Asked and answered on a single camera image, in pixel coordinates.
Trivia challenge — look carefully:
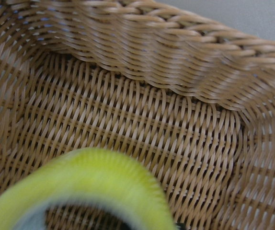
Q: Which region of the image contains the yellow tape roll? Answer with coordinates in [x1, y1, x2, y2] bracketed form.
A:
[0, 148, 176, 230]

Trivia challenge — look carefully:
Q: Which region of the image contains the brown wicker basket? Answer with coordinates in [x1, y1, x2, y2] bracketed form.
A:
[0, 0, 275, 230]

